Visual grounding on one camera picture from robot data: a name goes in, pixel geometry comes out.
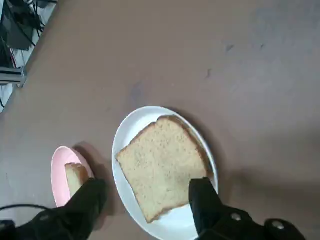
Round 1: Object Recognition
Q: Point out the pink round plate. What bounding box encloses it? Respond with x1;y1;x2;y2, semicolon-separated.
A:
50;146;95;208

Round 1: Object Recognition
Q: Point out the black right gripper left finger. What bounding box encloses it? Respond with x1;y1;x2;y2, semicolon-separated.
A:
0;178;108;240

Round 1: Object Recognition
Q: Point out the brown bread slice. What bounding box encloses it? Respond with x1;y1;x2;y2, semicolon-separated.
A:
64;162;89;198
115;114;215;224

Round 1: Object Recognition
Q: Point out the thin black camera cable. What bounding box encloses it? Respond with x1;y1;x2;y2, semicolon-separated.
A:
0;204;55;213

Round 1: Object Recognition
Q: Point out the white round plate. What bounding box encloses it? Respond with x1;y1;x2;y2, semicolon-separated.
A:
111;105;220;240

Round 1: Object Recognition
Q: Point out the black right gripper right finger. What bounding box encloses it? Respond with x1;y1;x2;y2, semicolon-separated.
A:
189;177;307;240

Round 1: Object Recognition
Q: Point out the aluminium frame post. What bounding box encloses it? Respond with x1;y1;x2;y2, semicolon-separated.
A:
0;66;28;88

